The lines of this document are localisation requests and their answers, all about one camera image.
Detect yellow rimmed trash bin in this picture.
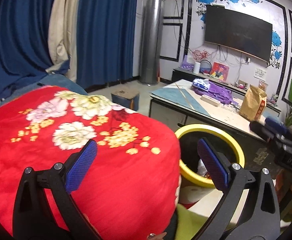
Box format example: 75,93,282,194
175,124,245,191

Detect brown paper bag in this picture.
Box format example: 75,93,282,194
239,85,267,121

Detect black tv cabinet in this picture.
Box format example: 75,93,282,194
171,67,282,118

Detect red floral blanket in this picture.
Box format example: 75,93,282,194
0,86,181,239

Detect purple bag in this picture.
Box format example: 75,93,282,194
192,81,238,105

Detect white power strip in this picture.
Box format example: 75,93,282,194
201,95,221,107

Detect colourful picture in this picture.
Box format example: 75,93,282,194
210,62,229,81

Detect blue white tissue pack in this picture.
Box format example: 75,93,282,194
192,79,210,91

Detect coffee table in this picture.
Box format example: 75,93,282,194
149,80,281,176

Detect round mirror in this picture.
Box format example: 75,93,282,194
199,60,212,74

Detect blue storage stool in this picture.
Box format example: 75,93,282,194
111,87,139,111

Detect blue sofa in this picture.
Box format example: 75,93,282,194
0,74,88,106

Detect white vase red flowers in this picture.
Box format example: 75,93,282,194
192,49,209,74

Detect purple box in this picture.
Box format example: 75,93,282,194
180,55,195,72

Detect silver tower air conditioner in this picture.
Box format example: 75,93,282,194
139,0,164,85

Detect beige curtain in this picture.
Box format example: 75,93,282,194
46,0,79,82

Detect blue curtain left panel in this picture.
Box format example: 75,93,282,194
0,0,71,100

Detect blue curtain panel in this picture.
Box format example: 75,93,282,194
0,0,71,100
77,0,137,88

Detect blue curtain right panel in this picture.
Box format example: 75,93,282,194
77,0,137,88

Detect black wall television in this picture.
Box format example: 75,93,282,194
204,5,273,62

